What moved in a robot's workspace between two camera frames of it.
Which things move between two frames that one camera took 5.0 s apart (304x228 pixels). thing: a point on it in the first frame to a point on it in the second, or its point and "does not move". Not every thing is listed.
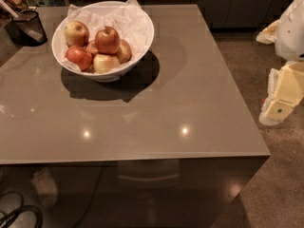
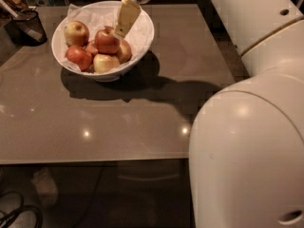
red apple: x=106 y=40 does not move
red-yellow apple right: x=124 y=53 does not move
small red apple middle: x=91 y=47 does not move
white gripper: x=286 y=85 to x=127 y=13
